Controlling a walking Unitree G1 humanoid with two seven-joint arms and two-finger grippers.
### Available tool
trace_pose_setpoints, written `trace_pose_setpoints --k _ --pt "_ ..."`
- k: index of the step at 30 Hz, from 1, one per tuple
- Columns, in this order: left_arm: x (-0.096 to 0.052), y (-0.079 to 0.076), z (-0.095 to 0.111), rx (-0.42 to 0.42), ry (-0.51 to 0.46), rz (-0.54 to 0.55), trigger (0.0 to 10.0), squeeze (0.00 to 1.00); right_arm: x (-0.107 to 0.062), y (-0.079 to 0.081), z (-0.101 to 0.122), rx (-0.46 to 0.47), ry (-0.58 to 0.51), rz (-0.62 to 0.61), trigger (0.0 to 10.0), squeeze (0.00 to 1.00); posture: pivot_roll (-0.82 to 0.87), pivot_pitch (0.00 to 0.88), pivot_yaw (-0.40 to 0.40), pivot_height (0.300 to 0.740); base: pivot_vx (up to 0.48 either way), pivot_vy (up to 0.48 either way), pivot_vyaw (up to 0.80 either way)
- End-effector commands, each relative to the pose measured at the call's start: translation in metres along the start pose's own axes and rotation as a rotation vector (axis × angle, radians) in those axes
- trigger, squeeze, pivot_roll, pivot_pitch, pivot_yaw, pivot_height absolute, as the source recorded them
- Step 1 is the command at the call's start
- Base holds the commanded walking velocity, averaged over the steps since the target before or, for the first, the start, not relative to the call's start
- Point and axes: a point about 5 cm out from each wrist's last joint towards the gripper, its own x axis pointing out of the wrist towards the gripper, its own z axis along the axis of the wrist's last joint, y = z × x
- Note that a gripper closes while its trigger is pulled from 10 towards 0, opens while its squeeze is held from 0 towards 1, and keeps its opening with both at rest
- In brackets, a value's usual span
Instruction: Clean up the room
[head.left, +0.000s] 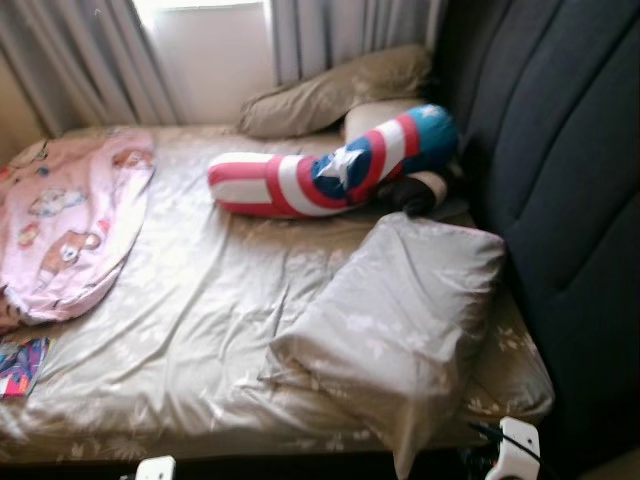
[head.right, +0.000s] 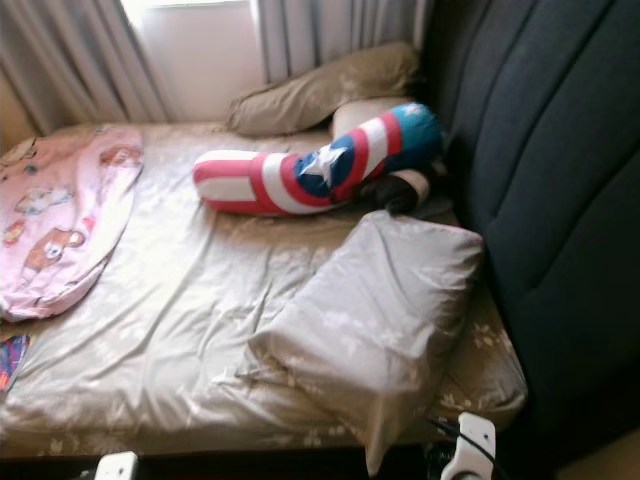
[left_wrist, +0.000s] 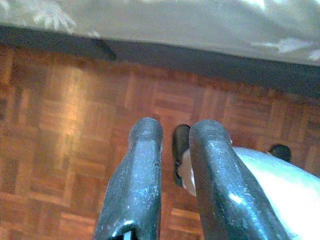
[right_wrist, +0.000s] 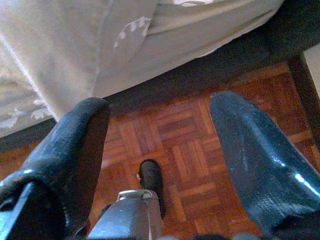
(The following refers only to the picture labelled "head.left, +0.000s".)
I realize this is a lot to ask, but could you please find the colourful comic magazine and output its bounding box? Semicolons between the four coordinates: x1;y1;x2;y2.
0;336;51;399

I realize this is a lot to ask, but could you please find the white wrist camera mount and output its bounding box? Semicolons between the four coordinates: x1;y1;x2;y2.
135;456;177;480
487;417;542;480

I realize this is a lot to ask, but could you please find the dark grey padded headboard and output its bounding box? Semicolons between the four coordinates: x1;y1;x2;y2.
432;0;640;471

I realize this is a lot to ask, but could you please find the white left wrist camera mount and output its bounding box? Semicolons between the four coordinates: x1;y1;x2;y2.
135;456;177;480

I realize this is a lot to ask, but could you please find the grey pleated curtain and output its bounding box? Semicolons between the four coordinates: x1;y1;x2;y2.
0;0;186;136
268;0;446;86

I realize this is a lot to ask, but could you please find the pink cartoon print blanket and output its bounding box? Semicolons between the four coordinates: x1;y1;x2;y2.
0;128;157;331

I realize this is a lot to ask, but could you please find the black fuzzy plush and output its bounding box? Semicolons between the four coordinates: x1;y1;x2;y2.
385;172;461;217

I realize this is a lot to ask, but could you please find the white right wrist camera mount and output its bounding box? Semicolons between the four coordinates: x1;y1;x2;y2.
487;417;542;480

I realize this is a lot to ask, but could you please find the grey floral pillow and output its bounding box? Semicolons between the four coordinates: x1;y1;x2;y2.
258;212;507;480

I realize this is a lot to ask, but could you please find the stars and stripes bolster pillow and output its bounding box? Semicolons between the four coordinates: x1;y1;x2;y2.
207;104;459;219

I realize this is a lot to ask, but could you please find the white pillow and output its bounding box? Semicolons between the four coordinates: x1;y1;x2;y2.
343;97;426;144

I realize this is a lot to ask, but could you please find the olive beige pillow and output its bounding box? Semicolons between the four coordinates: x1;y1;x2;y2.
237;44;433;139

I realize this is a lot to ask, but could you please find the bed with beige floral sheet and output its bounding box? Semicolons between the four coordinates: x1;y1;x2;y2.
0;122;556;463

